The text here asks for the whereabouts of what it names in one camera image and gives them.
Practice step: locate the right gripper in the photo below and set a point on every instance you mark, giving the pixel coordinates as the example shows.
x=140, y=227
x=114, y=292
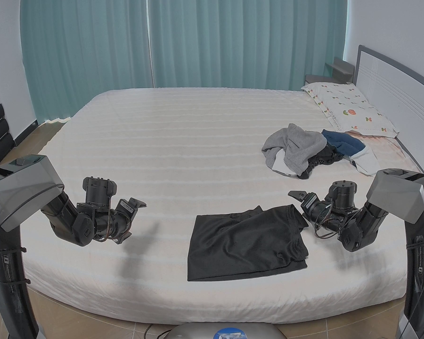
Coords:
x=318, y=214

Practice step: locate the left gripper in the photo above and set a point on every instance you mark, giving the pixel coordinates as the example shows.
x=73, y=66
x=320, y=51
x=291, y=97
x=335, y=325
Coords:
x=120, y=223

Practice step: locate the black polo shirt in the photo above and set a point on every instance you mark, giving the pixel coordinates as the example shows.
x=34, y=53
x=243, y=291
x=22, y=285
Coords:
x=240, y=245

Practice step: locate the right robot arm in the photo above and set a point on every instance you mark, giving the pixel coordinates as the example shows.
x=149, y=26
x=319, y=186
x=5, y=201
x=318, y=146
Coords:
x=399, y=196

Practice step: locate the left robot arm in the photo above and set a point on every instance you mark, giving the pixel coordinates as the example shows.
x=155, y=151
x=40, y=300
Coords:
x=24, y=185

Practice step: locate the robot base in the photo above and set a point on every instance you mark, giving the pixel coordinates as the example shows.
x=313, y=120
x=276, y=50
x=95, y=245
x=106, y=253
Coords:
x=226, y=331

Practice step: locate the pile of clothes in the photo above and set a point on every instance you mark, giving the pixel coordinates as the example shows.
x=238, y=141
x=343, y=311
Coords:
x=296, y=147

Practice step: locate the bed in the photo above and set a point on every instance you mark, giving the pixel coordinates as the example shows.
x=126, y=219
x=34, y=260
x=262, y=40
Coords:
x=180, y=136

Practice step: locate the white printed pillow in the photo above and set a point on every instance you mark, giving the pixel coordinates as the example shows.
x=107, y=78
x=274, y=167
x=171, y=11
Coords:
x=353, y=110

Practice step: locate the grey bedside table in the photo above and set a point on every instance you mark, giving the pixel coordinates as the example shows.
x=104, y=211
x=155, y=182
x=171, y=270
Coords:
x=337, y=68

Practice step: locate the blue-green curtain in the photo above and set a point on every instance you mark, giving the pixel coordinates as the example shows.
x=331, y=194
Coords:
x=247, y=34
x=84, y=48

